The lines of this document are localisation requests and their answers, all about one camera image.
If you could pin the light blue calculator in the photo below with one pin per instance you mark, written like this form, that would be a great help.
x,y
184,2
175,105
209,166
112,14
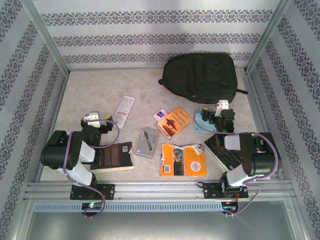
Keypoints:
x,y
198,127

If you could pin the white red packaged card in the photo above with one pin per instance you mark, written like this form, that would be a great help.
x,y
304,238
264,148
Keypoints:
x,y
124,110

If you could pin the black book gold print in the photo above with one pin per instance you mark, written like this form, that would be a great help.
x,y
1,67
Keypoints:
x,y
220,150

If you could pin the black paperback book white text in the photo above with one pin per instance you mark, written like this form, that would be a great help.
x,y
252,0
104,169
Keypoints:
x,y
112,157

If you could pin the small orange paperback book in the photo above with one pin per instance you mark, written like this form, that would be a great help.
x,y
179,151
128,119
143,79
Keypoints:
x,y
175,122

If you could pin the black backpack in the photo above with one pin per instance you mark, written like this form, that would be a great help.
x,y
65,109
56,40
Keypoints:
x,y
200,75

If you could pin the grey marker pen box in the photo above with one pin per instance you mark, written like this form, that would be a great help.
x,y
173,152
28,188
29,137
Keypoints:
x,y
146,147

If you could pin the pink sticky note pad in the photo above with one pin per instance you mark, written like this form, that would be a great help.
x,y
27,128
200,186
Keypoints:
x,y
160,115

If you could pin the torn orange paperback book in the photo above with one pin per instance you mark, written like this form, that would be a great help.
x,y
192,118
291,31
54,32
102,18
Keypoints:
x,y
182,162

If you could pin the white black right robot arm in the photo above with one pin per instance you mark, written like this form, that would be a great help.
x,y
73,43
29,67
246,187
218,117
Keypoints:
x,y
262,160

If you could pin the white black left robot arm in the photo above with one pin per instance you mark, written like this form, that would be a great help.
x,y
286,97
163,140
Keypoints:
x,y
75,172

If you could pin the left controller circuit board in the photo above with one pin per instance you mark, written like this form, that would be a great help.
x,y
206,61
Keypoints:
x,y
91,205

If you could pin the controller circuit board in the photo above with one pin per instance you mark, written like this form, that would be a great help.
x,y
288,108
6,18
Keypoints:
x,y
91,205
230,207

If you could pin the right controller circuit board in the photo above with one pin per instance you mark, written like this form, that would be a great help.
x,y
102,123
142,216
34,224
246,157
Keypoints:
x,y
230,207

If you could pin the grey metal panel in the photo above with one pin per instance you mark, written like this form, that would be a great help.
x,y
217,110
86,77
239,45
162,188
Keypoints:
x,y
160,225

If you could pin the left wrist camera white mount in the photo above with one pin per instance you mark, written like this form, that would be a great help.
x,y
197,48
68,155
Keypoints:
x,y
92,117

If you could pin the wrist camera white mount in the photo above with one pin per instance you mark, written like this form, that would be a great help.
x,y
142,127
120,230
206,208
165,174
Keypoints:
x,y
222,105
92,117

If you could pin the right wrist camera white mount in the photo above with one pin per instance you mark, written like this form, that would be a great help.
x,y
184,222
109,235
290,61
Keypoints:
x,y
222,105

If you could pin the aluminium side rail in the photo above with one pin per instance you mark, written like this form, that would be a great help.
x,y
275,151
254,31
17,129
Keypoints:
x,y
59,100
253,105

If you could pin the aluminium back rail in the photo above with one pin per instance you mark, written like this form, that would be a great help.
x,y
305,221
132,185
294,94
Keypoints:
x,y
112,68

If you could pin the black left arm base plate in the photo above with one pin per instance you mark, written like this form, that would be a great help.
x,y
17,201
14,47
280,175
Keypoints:
x,y
107,191

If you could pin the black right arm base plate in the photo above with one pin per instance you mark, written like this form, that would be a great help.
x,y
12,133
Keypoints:
x,y
210,191

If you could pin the aluminium mounting rail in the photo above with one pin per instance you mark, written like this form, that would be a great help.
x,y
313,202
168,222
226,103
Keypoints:
x,y
160,190

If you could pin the aluminium frame post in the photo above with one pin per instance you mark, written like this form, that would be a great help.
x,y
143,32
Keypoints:
x,y
47,37
266,37

